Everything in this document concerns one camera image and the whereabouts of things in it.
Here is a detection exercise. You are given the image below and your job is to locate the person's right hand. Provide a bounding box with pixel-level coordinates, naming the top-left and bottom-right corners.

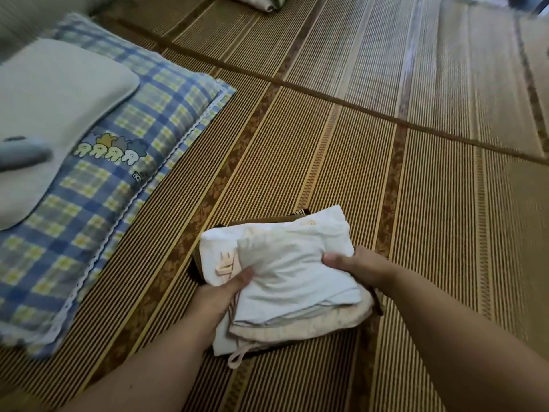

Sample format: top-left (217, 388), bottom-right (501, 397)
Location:
top-left (321, 244), bottom-right (403, 297)

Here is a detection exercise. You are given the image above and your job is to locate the person's left hand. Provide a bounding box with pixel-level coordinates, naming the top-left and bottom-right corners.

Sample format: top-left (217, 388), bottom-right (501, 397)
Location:
top-left (184, 266), bottom-right (256, 344)

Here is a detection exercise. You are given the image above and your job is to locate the pale grey garment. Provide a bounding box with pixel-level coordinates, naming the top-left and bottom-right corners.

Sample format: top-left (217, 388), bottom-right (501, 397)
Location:
top-left (199, 205), bottom-right (365, 357)

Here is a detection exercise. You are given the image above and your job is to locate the bamboo bed mat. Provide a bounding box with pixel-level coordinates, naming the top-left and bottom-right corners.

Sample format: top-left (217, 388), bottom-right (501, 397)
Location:
top-left (0, 0), bottom-right (549, 412)

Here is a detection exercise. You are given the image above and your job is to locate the person's right forearm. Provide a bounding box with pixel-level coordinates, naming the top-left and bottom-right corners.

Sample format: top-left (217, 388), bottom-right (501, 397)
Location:
top-left (377, 266), bottom-right (549, 412)

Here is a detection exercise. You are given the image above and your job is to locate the person's left forearm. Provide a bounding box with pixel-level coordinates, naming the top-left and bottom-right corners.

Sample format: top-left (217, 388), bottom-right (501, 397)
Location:
top-left (60, 317), bottom-right (228, 412)

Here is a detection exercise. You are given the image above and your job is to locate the blue plaid pillow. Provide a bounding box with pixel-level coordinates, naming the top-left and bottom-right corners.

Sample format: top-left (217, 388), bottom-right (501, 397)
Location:
top-left (0, 13), bottom-right (237, 357)

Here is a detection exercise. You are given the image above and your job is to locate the folded striped blanket stack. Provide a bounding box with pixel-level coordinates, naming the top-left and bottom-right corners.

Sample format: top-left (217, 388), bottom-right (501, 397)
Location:
top-left (225, 0), bottom-right (291, 14)

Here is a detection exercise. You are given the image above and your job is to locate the cream padded headboard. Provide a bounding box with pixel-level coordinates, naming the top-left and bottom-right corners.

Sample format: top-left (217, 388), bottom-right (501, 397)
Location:
top-left (0, 0), bottom-right (117, 64)

